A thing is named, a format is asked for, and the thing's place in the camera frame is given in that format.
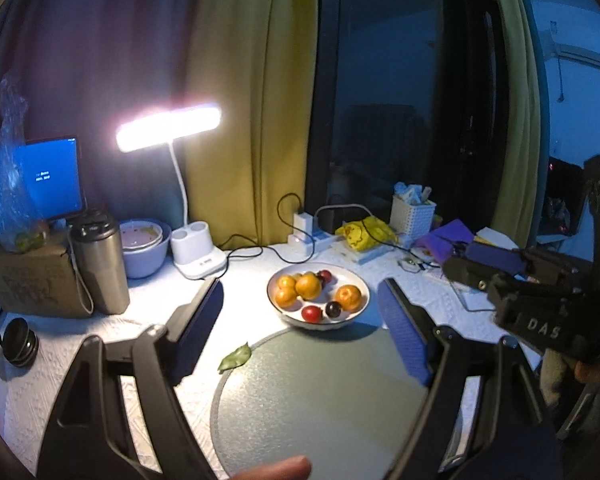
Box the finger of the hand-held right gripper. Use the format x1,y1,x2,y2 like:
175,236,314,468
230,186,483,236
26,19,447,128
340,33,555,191
467,241,586,282
442,255,581,307

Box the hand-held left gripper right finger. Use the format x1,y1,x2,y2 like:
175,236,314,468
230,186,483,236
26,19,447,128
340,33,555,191
377,276,563,480

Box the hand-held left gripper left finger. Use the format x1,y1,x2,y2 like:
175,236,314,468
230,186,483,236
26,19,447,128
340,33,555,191
35,276,226,480

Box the white fruit bowl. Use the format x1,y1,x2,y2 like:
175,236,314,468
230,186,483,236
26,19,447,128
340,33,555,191
266,261,371,331

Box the round grey tray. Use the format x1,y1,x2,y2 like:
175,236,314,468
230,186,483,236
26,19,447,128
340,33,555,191
211,327,431,480

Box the person's right hand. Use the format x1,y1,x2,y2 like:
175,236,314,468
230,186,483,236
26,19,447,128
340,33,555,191
572,359,600,385

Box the person's left hand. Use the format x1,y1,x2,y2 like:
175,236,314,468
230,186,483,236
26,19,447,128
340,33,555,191
227,456,312,480

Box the white paper sheet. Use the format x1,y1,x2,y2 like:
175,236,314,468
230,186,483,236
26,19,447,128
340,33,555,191
475,227,521,251

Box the green leaf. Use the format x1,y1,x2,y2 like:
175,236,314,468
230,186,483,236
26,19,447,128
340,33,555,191
217,342,252,373

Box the white desk lamp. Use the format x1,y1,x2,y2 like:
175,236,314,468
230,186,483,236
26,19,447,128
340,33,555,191
116,102,228,281

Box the white plastic basket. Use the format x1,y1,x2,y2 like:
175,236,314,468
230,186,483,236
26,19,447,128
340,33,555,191
390,194,437,241

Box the lavender bowl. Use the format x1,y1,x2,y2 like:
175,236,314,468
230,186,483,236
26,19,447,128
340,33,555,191
120,220,173,279

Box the blue and white packets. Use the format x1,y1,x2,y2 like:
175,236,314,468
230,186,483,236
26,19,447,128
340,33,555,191
394,182,433,206

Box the small pale bowl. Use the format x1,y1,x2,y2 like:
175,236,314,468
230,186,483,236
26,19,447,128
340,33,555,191
120,221,163,251

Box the yellow duck print bag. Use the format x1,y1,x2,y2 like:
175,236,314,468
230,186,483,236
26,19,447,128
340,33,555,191
336,216,398,252

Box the steel tumbler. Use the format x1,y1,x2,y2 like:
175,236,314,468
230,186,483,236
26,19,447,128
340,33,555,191
68,211,131,316

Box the white power strip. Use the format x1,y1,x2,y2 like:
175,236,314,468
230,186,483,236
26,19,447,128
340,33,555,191
286,230,346,253

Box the black power adapter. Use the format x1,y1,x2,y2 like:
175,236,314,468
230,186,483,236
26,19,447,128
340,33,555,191
317,209,342,233

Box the yellow curtain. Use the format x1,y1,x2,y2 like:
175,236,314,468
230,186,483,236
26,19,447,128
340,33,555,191
182,0,321,251
482,0,543,251

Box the cardboard box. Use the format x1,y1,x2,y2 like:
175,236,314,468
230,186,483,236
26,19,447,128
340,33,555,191
0,237,96,318

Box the tablet with blue screen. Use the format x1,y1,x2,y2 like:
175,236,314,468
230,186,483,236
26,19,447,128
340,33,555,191
0,136,85,226

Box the white air conditioner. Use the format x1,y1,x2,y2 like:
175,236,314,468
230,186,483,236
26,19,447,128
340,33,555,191
545,30,600,76

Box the clear plastic bag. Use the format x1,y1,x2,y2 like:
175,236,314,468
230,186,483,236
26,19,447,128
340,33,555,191
0,72,51,253

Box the dark grey curtain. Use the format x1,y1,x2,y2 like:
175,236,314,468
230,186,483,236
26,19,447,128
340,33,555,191
0,0,206,221

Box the grey cable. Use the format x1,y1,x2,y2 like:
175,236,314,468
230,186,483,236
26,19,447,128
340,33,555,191
447,280,496,313

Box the thin black cable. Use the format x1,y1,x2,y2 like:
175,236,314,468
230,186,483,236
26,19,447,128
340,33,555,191
362,217,431,266

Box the black charger cable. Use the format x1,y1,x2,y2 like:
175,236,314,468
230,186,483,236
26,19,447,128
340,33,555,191
225,192,311,266

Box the white power cable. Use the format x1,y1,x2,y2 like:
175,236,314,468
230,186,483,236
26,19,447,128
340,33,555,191
314,203,368,221

